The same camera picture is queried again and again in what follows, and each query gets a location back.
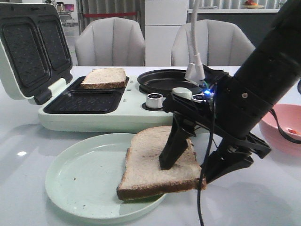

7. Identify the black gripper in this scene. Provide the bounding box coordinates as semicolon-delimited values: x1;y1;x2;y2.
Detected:
159;66;277;183

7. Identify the white bread slice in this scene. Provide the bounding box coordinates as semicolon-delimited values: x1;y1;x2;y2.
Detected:
116;126;207;201
81;68;127;89

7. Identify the orange shrimp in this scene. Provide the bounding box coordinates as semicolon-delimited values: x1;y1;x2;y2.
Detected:
287;128;301;135

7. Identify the pink bowl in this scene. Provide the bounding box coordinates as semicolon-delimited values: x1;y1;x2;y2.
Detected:
259;104;301;157

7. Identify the green sandwich maker lid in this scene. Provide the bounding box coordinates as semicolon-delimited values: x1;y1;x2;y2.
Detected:
0;3;72;105

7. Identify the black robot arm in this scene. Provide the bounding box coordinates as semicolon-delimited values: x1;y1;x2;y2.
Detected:
159;0;301;182

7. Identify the green breakfast maker base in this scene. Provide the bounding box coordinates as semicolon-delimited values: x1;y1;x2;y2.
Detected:
38;74;173;133

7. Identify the right silver control knob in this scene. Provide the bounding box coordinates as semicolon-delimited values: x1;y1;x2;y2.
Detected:
191;94;206;103

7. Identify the silver control knob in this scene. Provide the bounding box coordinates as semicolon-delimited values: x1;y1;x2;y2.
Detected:
145;93;164;109
191;94;206;103

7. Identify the left silver control knob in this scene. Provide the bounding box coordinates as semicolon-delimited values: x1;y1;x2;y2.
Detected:
145;93;164;109

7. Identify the black round frying pan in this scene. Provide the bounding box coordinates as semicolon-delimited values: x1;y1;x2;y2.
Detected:
137;69;200;97

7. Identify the right grey upholstered chair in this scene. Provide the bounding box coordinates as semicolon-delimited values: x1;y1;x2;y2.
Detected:
171;19;255;66

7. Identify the grey upholstered chair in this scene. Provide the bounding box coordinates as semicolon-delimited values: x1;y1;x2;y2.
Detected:
171;19;255;66
75;17;145;66

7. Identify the light green round plate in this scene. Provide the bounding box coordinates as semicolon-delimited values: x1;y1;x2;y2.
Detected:
45;133;165;225

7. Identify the dark kitchen counter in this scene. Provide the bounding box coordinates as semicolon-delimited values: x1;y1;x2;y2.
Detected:
198;8;279;47

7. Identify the white refrigerator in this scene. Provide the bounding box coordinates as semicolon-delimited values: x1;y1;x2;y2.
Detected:
145;0;189;66

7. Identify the left grey upholstered chair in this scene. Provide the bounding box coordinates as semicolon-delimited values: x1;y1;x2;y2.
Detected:
75;17;145;66

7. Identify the fruit bowl on counter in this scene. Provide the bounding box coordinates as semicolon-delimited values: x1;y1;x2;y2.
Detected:
242;0;265;9

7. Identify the red barrier belt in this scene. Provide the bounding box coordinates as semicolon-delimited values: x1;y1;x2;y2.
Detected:
83;12;137;18

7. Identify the background work desk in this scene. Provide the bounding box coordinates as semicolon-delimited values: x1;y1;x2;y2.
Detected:
56;1;78;26

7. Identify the white cable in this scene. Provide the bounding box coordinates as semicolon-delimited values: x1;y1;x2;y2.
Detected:
184;0;206;83

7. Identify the black cable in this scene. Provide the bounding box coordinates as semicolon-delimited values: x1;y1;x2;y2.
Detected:
196;103;301;226

